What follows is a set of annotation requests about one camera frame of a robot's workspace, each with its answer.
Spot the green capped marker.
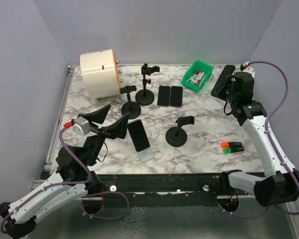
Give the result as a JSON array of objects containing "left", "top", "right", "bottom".
[{"left": 223, "top": 147, "right": 244, "bottom": 154}]

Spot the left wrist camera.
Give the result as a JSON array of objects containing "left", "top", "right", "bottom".
[{"left": 64, "top": 117, "right": 91, "bottom": 137}]

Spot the cream cylindrical box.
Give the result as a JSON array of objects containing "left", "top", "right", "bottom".
[{"left": 80, "top": 49, "right": 121, "bottom": 100}]

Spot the purple edged black phone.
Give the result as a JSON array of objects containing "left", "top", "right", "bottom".
[{"left": 169, "top": 86, "right": 183, "bottom": 107}]

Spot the silver flat phone stand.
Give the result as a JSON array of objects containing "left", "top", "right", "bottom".
[{"left": 138, "top": 147, "right": 154, "bottom": 162}]

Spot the orange capped marker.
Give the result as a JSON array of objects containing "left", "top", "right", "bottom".
[{"left": 221, "top": 142, "right": 242, "bottom": 148}]

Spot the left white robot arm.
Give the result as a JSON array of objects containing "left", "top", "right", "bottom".
[{"left": 0, "top": 105, "right": 130, "bottom": 239}]

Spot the black phone stand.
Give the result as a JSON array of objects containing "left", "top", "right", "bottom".
[
  {"left": 120, "top": 85, "right": 141, "bottom": 120},
  {"left": 135, "top": 63, "right": 160, "bottom": 106}
]

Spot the green plastic bin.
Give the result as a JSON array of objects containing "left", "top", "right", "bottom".
[{"left": 181, "top": 60, "right": 214, "bottom": 92}]

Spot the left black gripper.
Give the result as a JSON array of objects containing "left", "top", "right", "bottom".
[{"left": 80, "top": 105, "right": 130, "bottom": 166}]

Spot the silver edged black phone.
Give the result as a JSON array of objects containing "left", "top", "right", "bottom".
[{"left": 157, "top": 86, "right": 171, "bottom": 107}]

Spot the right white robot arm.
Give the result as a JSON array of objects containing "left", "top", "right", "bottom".
[{"left": 211, "top": 72, "right": 299, "bottom": 207}]

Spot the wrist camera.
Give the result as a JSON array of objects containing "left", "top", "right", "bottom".
[
  {"left": 64, "top": 117, "right": 91, "bottom": 137},
  {"left": 240, "top": 61, "right": 255, "bottom": 77}
]

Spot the black mounting rail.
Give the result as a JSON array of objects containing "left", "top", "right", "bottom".
[{"left": 69, "top": 173, "right": 250, "bottom": 208}]

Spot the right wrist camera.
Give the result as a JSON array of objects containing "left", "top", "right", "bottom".
[{"left": 240, "top": 61, "right": 255, "bottom": 77}]

